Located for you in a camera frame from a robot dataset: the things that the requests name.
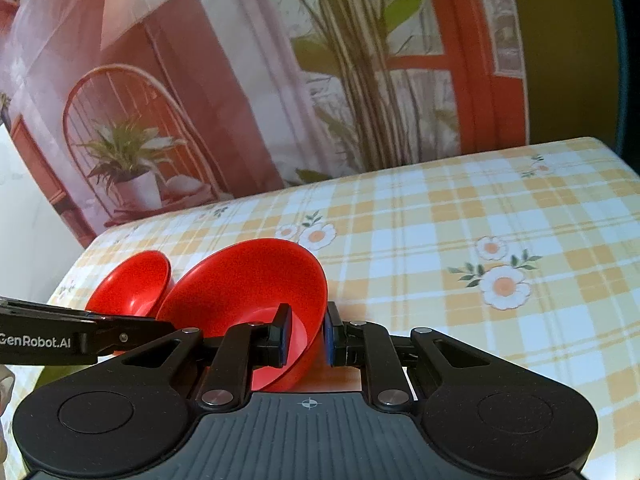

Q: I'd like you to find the white marble panel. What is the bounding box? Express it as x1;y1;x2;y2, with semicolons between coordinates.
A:
0;125;86;311

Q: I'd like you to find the printed room backdrop cloth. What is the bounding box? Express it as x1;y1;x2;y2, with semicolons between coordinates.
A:
0;0;531;248

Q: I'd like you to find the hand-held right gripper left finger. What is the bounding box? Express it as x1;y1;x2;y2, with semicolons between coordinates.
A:
122;304;293;411

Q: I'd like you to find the large red bowl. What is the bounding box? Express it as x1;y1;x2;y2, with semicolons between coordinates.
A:
156;239;328;393

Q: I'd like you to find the teal curtain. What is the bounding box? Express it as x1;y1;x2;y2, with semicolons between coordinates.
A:
602;0;640;161

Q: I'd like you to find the small red bowl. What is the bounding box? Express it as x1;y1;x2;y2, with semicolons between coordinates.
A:
85;251;175;318

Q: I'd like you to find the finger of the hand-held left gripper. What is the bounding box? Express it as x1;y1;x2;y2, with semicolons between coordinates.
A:
0;297;179;357

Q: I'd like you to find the green dish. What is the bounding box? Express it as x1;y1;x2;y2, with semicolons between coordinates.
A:
35;364;96;391

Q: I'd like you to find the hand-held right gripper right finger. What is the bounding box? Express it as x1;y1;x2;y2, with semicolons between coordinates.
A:
324;302;501;411

